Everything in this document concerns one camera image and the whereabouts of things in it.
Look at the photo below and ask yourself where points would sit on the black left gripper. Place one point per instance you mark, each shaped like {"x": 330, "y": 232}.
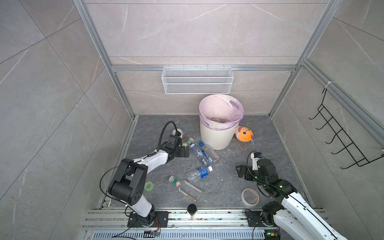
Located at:
{"x": 183, "y": 152}

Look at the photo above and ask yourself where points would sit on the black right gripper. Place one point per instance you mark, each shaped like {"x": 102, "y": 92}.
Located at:
{"x": 243, "y": 167}

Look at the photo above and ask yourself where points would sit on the blue label bottle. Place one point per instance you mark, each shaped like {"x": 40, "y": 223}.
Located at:
{"x": 199, "y": 174}

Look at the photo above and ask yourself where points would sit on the clear bottle red green cap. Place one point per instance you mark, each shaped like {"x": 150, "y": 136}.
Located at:
{"x": 186, "y": 188}

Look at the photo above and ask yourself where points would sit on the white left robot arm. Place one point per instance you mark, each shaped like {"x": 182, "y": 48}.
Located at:
{"x": 128, "y": 183}

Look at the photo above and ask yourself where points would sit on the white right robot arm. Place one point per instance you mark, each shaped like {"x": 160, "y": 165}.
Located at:
{"x": 289, "y": 211}

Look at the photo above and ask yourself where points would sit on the cream plastic waste bin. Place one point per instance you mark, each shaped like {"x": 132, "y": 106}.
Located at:
{"x": 218, "y": 139}

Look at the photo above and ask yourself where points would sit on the pink bin liner bag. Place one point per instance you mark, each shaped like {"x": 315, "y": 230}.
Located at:
{"x": 220, "y": 112}

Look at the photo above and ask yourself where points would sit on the beige tape roll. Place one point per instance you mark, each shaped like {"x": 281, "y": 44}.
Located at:
{"x": 250, "y": 197}

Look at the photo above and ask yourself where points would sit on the clear bottle blue cap right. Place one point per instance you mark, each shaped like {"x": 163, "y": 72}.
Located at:
{"x": 209, "y": 152}

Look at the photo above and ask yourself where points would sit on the clear bottle blue cap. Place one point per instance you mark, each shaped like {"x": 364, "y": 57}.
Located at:
{"x": 202, "y": 158}
{"x": 209, "y": 152}

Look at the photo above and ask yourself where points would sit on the orange fish plush toy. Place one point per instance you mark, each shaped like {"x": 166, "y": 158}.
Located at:
{"x": 245, "y": 135}

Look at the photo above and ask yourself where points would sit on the green tape roll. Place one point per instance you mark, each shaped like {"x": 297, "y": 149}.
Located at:
{"x": 149, "y": 186}

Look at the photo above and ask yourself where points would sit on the black lidded small jar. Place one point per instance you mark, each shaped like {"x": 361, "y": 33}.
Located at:
{"x": 192, "y": 210}

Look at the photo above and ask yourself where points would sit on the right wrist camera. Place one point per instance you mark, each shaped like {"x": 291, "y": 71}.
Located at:
{"x": 255, "y": 156}

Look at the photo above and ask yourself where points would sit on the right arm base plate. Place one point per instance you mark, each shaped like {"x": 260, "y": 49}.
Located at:
{"x": 259, "y": 219}

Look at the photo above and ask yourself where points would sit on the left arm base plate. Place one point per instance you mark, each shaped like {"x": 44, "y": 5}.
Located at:
{"x": 151, "y": 221}

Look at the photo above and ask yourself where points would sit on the white wire mesh basket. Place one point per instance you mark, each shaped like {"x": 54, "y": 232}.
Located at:
{"x": 194, "y": 80}

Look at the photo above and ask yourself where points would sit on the black wire hook rack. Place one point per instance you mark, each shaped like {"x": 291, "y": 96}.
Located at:
{"x": 340, "y": 134}

